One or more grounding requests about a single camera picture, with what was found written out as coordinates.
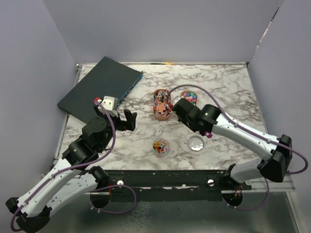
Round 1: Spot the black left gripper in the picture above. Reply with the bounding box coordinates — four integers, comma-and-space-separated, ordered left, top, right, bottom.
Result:
95, 104, 137, 151

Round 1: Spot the silver round jar lid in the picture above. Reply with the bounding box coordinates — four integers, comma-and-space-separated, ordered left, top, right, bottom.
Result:
187, 135, 205, 151

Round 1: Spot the beige tray of star candies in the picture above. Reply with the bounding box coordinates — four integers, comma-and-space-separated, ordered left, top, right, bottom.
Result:
180, 90, 198, 106

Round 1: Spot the pink tray of lollipops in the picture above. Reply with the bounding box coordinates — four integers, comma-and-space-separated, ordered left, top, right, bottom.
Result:
153, 89, 172, 121

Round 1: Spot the purple plastic scoop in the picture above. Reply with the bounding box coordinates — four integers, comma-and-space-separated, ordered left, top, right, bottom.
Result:
205, 132, 213, 138

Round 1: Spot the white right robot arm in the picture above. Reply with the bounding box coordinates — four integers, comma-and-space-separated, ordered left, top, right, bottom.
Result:
172, 97, 293, 190

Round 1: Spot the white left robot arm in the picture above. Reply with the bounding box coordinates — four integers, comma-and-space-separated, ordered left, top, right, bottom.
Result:
5, 105, 137, 233

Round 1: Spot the clear plastic jar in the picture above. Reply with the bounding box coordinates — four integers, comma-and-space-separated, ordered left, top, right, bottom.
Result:
153, 138, 170, 158

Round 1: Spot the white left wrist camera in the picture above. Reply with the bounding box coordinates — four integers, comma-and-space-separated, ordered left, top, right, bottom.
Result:
101, 96, 118, 117

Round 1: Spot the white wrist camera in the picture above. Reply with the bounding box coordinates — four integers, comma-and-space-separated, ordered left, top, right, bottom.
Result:
101, 96, 118, 117
172, 97, 181, 106

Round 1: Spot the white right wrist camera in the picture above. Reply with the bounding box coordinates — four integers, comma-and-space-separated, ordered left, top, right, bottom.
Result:
172, 97, 181, 106

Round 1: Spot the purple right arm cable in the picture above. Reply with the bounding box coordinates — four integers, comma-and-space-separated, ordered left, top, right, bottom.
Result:
169, 84, 309, 211

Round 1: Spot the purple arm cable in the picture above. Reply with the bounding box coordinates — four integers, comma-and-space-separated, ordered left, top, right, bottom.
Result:
11, 99, 137, 231
169, 84, 309, 211

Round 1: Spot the dark teal network switch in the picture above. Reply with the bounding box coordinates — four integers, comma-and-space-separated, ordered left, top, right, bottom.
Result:
57, 57, 142, 123

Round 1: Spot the black mounting rail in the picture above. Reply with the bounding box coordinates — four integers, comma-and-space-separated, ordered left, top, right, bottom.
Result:
72, 169, 253, 202

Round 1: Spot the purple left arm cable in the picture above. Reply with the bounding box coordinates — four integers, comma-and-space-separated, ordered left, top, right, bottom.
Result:
11, 99, 137, 231

